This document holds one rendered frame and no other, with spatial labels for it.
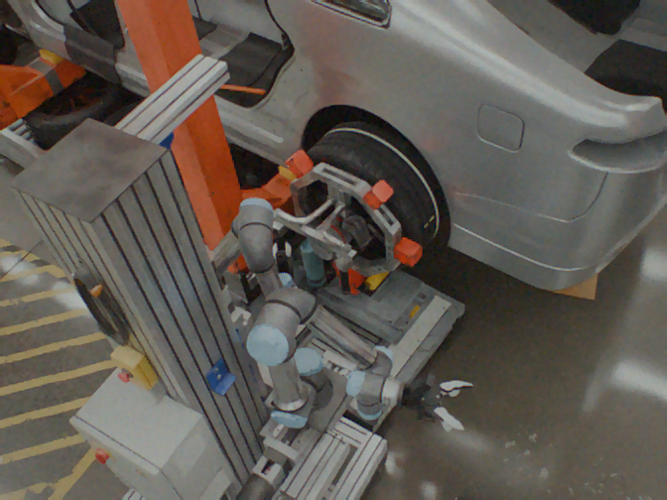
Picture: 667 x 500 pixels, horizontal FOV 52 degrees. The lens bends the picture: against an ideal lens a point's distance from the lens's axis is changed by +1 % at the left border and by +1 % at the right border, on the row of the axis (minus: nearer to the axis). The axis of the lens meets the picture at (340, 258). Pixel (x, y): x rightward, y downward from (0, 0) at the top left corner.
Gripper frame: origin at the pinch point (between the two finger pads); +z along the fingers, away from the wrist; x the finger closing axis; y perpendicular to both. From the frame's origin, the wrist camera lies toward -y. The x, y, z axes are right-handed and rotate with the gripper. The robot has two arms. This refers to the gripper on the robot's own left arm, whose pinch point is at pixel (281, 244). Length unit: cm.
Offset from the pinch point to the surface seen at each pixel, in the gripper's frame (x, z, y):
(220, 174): -19.0, 17.8, -28.4
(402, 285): 54, 13, 61
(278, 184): 1, 53, 15
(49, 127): -133, 153, 35
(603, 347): 147, -28, 83
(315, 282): 11.2, 0.8, 30.8
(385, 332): 41, -9, 67
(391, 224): 45.9, -12.7, -15.1
